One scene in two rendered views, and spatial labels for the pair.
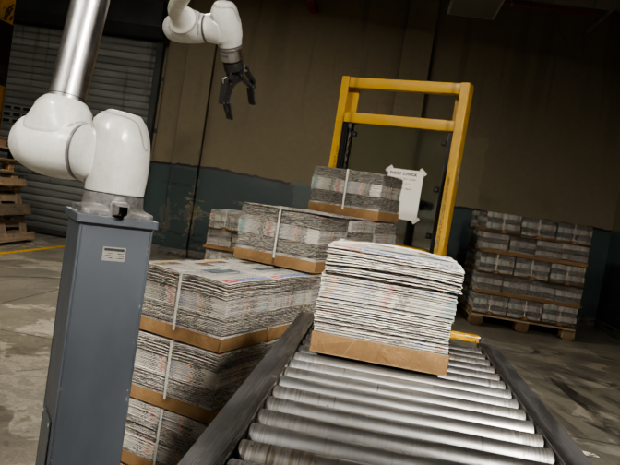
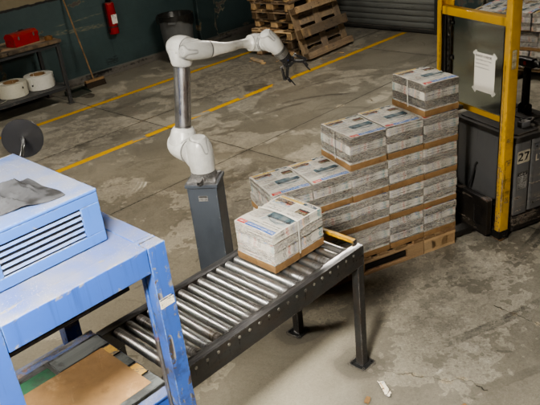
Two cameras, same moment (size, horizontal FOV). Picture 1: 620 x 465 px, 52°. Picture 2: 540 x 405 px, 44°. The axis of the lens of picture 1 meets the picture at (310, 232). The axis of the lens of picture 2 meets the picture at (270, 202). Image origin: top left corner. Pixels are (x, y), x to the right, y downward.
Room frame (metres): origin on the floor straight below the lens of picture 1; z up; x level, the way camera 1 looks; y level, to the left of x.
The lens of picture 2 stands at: (-0.89, -2.19, 2.64)
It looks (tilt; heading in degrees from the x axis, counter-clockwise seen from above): 26 degrees down; 41
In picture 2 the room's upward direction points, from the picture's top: 6 degrees counter-clockwise
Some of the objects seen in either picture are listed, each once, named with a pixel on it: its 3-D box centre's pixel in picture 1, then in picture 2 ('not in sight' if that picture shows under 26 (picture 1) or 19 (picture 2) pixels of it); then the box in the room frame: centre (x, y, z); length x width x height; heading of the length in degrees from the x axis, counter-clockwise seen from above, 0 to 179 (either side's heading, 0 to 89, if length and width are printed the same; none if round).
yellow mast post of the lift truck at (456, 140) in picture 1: (437, 246); (505, 116); (3.45, -0.69, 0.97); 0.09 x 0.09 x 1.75; 63
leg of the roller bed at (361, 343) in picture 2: not in sight; (359, 315); (1.73, -0.53, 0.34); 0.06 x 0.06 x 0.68; 84
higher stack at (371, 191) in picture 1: (339, 298); (424, 161); (3.21, -0.20, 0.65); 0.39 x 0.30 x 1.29; 63
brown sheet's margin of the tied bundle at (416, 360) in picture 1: (379, 345); (267, 255); (1.38, -0.19, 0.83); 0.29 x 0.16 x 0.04; 83
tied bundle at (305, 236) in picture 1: (292, 238); (353, 142); (2.68, 0.07, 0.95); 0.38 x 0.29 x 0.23; 64
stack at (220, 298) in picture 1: (257, 366); (340, 217); (2.56, 0.13, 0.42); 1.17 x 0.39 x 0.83; 153
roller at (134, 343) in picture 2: not in sight; (145, 350); (0.53, -0.15, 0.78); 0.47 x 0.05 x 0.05; 84
